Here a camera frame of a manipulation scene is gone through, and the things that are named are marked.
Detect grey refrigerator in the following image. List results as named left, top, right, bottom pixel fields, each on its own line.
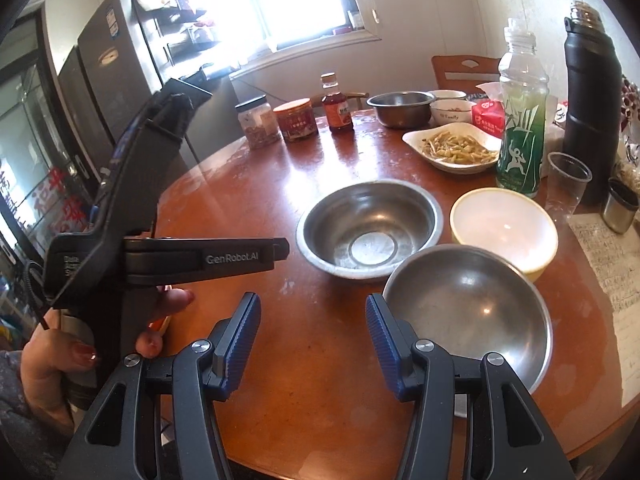
left=57, top=0, right=168, bottom=196

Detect bean sprouts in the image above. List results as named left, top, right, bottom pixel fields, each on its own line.
left=419, top=131, right=500, bottom=165

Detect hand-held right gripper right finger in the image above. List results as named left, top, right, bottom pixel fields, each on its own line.
left=365, top=294, right=566, bottom=480

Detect person's left forearm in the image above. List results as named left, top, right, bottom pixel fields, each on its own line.
left=0, top=350, right=68, bottom=480

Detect wooden chair back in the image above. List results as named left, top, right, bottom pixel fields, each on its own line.
left=431, top=54, right=502, bottom=93

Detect curved wooden chair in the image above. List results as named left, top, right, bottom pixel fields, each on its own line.
left=310, top=90, right=370, bottom=111

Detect paper sheet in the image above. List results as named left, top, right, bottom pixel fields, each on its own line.
left=567, top=212, right=640, bottom=411

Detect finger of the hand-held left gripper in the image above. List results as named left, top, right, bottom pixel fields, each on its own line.
left=125, top=237, right=291, bottom=287

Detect black thermos flask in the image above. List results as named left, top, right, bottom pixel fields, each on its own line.
left=562, top=1, right=623, bottom=206

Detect deep stainless steel bowl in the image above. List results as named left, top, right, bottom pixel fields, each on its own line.
left=382, top=244, right=553, bottom=396

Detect green label plastic bottle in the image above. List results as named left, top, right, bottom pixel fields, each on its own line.
left=495, top=17, right=551, bottom=198

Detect person's left hand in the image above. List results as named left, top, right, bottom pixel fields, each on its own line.
left=20, top=287, right=197, bottom=438

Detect glass door cabinet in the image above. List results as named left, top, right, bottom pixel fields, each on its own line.
left=0, top=15, right=101, bottom=311

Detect shallow stainless steel bowl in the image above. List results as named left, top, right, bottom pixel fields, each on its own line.
left=366, top=91, right=436, bottom=128

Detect dark storage shelf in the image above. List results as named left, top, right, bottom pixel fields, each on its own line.
left=130, top=0, right=228, bottom=78

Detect white oval plate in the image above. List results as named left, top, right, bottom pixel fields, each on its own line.
left=402, top=127, right=501, bottom=175

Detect clear plastic cup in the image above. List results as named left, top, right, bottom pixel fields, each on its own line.
left=545, top=151, right=593, bottom=218

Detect dark dotted bag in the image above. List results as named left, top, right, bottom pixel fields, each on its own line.
left=620, top=74, right=640, bottom=126

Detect printed white ceramic bowl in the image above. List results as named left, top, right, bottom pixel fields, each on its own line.
left=430, top=99, right=478, bottom=126

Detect red tin can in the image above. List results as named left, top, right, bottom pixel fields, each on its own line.
left=273, top=98, right=319, bottom=142

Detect brown sauce bottle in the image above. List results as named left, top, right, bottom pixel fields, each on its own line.
left=320, top=73, right=355, bottom=134

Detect wide stainless steel basin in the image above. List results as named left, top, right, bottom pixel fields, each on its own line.
left=296, top=179, right=444, bottom=285

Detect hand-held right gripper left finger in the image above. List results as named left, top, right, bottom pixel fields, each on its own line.
left=55, top=291, right=262, bottom=480

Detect small steel cup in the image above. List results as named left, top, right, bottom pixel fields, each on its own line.
left=600, top=177, right=640, bottom=234

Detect yellow bowl with white inside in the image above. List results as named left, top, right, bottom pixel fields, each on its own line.
left=449, top=187, right=559, bottom=283

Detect black cable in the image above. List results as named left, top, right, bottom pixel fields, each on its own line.
left=22, top=260, right=53, bottom=333

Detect dark lid plastic jar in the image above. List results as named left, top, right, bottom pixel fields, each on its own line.
left=235, top=96, right=282, bottom=150

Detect window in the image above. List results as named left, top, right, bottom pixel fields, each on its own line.
left=200, top=0, right=383, bottom=73

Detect red tissue pack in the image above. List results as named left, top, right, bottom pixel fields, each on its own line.
left=472, top=99, right=506, bottom=138

